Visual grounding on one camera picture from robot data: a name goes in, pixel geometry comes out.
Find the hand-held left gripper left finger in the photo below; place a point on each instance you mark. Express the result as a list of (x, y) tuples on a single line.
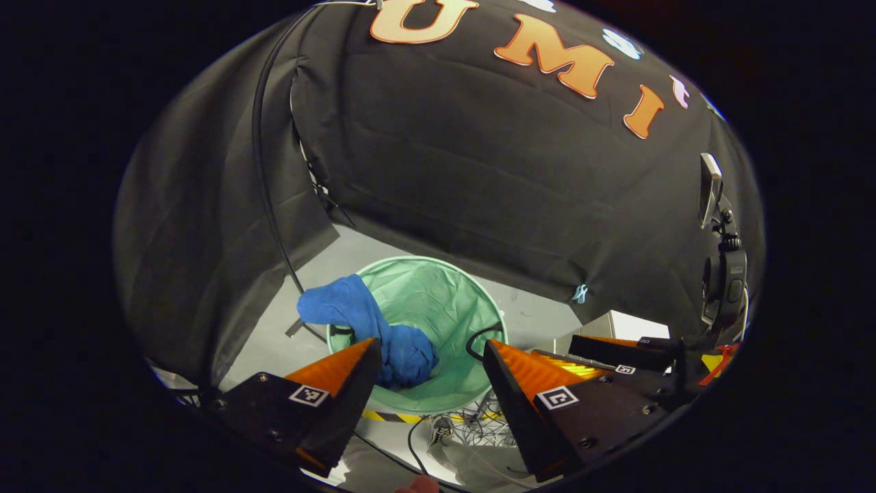
[(356, 397)]

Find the dark sneaker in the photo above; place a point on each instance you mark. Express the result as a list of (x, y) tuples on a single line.
[(441, 431)]

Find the phone on black mount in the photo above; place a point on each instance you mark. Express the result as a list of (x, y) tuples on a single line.
[(725, 274)]

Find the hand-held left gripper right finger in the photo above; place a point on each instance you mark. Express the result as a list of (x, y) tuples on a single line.
[(513, 411)]

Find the red and yellow object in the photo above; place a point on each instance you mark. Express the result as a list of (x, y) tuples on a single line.
[(718, 363)]

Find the yellow black floor tape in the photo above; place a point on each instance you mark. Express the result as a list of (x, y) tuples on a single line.
[(397, 416)]

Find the grey trouser leg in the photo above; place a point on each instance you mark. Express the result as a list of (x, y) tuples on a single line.
[(479, 465)]

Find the white box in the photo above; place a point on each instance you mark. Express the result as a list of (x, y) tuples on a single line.
[(636, 325)]

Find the small light blue tie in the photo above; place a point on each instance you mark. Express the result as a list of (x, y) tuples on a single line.
[(580, 293)]

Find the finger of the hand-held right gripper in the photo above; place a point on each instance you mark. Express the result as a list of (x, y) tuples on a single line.
[(582, 368), (616, 350)]

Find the green laundry hamper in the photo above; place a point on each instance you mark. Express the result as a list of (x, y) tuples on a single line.
[(445, 301)]

